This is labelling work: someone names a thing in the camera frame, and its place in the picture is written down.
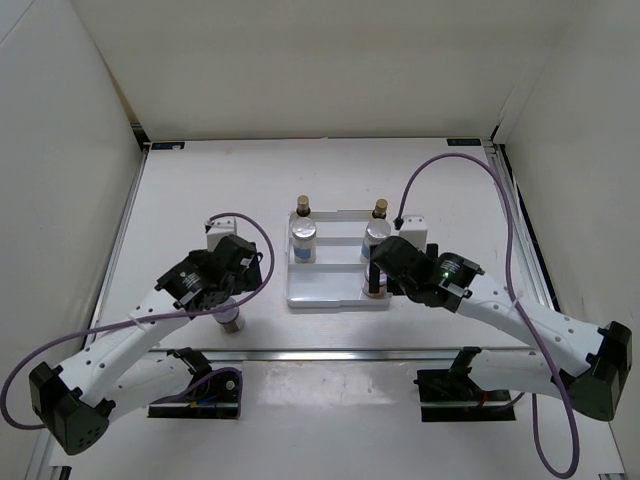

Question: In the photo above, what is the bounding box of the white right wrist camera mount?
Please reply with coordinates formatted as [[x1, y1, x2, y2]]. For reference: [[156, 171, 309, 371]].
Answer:
[[397, 214, 428, 252]]

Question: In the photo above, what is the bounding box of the aluminium front rail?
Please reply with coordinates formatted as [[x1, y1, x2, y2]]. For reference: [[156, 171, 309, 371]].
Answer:
[[149, 348, 541, 362]]

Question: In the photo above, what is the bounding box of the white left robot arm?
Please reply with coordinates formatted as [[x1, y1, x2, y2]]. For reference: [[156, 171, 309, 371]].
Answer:
[[29, 234, 262, 456]]

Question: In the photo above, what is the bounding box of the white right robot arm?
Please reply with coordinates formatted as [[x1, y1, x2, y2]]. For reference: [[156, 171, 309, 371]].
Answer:
[[371, 236, 632, 421]]

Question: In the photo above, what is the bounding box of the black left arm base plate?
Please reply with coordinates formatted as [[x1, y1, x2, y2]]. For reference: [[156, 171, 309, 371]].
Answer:
[[147, 367, 243, 420]]

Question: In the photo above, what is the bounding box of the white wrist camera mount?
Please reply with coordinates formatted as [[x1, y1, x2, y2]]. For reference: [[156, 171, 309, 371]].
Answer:
[[204, 216, 237, 252], [397, 214, 428, 252]]

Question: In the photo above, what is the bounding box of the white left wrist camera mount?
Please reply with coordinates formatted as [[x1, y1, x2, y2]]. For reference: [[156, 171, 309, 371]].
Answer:
[[204, 216, 237, 252]]

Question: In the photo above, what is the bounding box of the white tiered organizer tray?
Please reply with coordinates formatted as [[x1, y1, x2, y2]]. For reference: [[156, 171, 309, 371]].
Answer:
[[285, 210, 391, 311]]

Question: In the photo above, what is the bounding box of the left blue corner label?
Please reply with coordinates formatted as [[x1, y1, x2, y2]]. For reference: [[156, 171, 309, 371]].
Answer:
[[150, 142, 185, 151]]

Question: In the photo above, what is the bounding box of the tall silver-lid jar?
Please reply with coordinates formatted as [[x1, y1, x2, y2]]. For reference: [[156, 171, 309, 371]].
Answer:
[[291, 217, 317, 263], [360, 218, 391, 263]]

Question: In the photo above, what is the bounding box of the aluminium left frame rail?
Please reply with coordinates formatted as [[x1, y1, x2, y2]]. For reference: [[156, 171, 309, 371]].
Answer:
[[25, 121, 149, 479]]

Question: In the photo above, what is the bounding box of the aluminium right frame rail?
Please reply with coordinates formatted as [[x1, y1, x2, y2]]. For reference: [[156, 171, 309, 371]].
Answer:
[[483, 140, 562, 312]]

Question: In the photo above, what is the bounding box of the blue corner label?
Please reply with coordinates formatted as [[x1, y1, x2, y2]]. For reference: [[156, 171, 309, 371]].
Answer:
[[446, 138, 483, 147], [150, 142, 185, 151]]

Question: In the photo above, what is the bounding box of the brown sauce bottle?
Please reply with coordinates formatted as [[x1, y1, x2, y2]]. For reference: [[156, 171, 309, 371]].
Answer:
[[371, 198, 388, 219], [296, 195, 311, 218]]

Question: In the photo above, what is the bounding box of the right blue corner label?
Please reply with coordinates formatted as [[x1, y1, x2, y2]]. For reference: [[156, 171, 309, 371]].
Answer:
[[446, 138, 483, 147]]

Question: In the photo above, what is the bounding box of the short white-lid jar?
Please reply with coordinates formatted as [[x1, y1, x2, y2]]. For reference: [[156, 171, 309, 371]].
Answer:
[[362, 271, 388, 299], [213, 298, 245, 334]]

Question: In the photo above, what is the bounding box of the aluminium frame rail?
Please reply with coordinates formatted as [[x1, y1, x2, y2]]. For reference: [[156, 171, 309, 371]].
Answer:
[[25, 121, 149, 479], [483, 140, 562, 312]]

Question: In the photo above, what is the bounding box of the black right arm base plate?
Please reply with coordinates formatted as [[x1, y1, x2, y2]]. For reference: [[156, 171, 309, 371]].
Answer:
[[414, 369, 516, 423]]

